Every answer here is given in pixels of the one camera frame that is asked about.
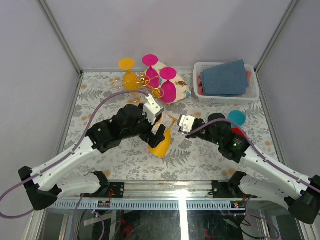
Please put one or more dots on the white plastic basket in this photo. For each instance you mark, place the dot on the white plastic basket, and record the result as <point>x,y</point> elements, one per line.
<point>252,91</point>

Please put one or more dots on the gold wine glass rack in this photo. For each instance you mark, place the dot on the gold wine glass rack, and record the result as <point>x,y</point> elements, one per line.
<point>118,83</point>

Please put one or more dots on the teal wine glass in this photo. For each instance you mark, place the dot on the teal wine glass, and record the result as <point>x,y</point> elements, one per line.
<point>238,117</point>

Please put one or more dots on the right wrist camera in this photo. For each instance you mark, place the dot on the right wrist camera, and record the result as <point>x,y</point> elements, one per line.
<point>185,123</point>

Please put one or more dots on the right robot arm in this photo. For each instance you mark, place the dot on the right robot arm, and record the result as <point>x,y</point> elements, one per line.
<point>242,151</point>

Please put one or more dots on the red wine glass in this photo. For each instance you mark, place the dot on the red wine glass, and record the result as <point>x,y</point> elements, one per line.
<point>239,132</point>

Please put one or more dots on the pink folded cloth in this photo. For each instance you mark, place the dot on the pink folded cloth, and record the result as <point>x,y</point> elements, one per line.
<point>200,89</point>

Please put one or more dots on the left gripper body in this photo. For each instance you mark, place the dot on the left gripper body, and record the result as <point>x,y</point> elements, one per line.
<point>144,129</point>

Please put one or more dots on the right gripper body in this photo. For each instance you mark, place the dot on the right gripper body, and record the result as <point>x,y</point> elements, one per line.
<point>203,134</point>

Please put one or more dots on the dinosaur print cloth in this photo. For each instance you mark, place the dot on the dinosaur print cloth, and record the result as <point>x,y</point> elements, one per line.
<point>182,89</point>

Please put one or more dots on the magenta wine glass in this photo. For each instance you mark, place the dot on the magenta wine glass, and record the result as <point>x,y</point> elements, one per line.
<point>170,93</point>
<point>151,75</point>

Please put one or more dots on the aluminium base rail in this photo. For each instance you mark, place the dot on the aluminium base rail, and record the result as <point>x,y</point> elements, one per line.
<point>165,188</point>

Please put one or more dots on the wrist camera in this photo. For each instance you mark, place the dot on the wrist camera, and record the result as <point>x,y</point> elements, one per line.
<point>152,110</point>
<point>185,123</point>

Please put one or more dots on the yellow wine glass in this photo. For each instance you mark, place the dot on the yellow wine glass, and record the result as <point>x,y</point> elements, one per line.
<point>130,79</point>
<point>161,150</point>

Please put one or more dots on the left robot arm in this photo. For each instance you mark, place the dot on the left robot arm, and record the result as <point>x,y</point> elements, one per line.
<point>100,138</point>

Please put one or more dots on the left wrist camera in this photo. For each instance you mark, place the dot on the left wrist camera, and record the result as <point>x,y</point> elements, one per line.
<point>152,110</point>

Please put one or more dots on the blue folded towel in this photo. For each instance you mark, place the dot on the blue folded towel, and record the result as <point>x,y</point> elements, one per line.
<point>228,79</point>

